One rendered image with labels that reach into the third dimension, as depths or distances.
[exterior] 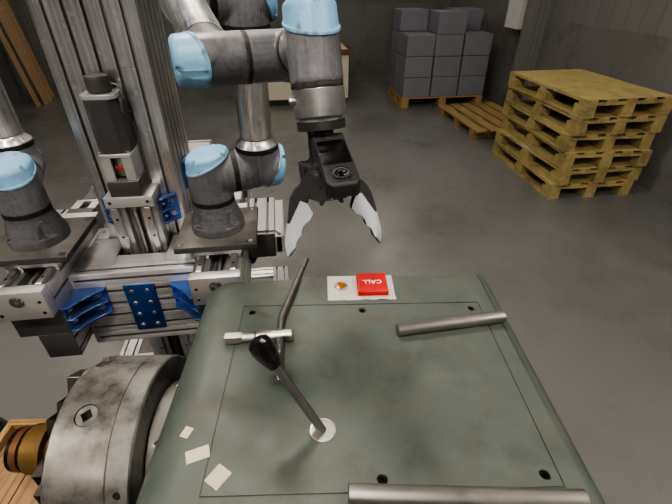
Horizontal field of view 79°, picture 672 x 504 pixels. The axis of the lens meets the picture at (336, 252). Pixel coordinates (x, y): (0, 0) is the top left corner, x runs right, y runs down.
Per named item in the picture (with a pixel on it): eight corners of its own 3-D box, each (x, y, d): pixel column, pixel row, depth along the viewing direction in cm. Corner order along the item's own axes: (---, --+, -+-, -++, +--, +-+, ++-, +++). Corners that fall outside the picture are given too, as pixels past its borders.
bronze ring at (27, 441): (75, 408, 74) (23, 409, 74) (46, 458, 67) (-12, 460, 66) (92, 437, 80) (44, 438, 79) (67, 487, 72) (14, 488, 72)
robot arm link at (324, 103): (349, 84, 55) (289, 90, 54) (352, 120, 57) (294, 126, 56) (338, 86, 62) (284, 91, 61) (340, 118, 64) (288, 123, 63)
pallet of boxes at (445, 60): (459, 92, 748) (473, 7, 672) (480, 105, 673) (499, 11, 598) (387, 94, 732) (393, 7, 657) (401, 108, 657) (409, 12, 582)
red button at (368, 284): (384, 279, 86) (385, 272, 85) (388, 298, 81) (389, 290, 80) (356, 280, 86) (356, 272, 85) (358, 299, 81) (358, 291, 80)
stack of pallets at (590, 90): (637, 196, 396) (682, 96, 344) (550, 202, 386) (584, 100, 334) (559, 149, 503) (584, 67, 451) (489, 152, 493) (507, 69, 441)
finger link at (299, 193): (304, 230, 64) (332, 181, 62) (306, 233, 62) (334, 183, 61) (278, 216, 62) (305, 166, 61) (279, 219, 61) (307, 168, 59)
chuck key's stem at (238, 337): (224, 348, 69) (293, 343, 70) (222, 338, 68) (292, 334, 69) (226, 338, 71) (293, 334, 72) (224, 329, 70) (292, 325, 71)
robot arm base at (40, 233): (25, 225, 121) (10, 195, 116) (78, 222, 123) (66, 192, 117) (-3, 254, 109) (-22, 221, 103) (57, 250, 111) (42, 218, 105)
